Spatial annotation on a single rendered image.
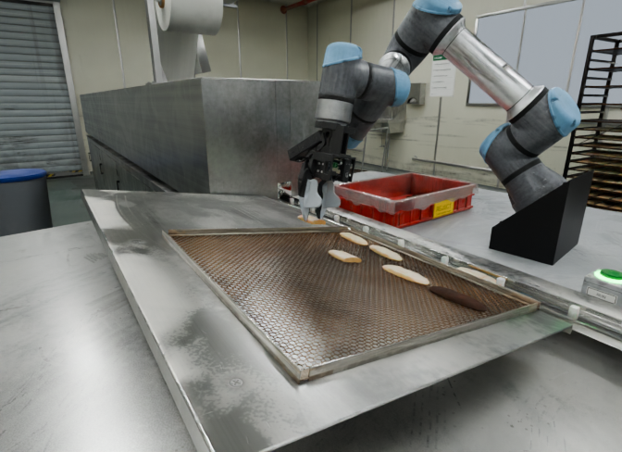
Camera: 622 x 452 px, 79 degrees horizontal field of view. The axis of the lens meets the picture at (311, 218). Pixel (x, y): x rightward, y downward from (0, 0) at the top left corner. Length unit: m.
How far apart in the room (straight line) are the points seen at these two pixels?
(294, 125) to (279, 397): 1.23
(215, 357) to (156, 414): 0.22
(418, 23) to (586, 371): 0.88
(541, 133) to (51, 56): 7.13
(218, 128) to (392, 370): 1.07
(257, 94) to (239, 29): 7.04
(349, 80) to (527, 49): 5.11
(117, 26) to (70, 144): 2.12
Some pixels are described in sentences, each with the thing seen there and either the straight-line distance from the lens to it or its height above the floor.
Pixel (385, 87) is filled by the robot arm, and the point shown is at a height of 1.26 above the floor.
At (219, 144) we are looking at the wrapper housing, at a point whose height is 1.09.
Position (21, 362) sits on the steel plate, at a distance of 0.82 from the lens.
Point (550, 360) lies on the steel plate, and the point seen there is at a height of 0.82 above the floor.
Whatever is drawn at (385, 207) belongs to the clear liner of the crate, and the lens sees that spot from 1.26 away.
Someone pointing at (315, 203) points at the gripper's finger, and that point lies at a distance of 0.79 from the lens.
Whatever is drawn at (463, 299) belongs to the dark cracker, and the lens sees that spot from 0.68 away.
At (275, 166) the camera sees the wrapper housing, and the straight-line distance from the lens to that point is 1.47.
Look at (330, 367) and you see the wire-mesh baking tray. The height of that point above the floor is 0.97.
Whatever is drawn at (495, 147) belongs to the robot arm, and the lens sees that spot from 1.22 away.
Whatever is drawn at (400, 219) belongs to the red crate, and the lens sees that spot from 1.28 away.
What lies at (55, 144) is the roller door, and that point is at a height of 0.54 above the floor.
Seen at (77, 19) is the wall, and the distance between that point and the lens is 7.70.
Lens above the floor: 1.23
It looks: 17 degrees down
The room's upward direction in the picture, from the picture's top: straight up
